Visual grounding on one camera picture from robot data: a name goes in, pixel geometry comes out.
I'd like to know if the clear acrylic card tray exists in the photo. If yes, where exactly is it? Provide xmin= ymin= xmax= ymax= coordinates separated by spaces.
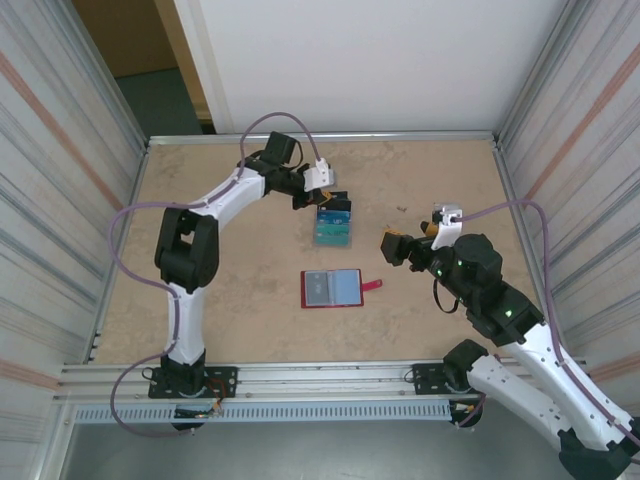
xmin=312 ymin=189 xmax=357 ymax=250

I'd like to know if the red leather card holder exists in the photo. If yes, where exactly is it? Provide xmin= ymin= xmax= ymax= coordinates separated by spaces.
xmin=299 ymin=268 xmax=385 ymax=310

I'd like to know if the wooden door jamb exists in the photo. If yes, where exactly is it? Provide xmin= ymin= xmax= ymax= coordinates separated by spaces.
xmin=153 ymin=0 xmax=217 ymax=135

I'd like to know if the corrugated translucent side panel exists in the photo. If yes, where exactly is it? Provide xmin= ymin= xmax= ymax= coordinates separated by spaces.
xmin=492 ymin=0 xmax=640 ymax=451
xmin=0 ymin=0 xmax=151 ymax=480

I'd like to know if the brown wooden door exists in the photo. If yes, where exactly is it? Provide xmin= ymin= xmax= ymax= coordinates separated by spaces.
xmin=72 ymin=0 xmax=177 ymax=80

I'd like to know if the small circuit board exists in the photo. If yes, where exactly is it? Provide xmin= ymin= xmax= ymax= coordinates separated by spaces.
xmin=173 ymin=405 xmax=224 ymax=420

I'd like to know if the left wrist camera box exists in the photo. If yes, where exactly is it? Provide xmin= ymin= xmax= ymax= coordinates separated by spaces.
xmin=302 ymin=157 xmax=340 ymax=192

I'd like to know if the aluminium table edge frame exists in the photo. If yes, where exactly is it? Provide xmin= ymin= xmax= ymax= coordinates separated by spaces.
xmin=89 ymin=130 xmax=569 ymax=364

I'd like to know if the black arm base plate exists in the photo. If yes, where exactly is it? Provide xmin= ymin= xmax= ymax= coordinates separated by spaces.
xmin=148 ymin=366 xmax=239 ymax=400
xmin=410 ymin=363 xmax=501 ymax=397

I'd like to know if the aluminium mounting rail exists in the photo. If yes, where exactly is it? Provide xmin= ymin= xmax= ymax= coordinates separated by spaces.
xmin=58 ymin=355 xmax=599 ymax=403

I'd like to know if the slotted grey cable duct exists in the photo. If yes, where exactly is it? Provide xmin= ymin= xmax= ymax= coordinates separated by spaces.
xmin=73 ymin=402 xmax=454 ymax=425

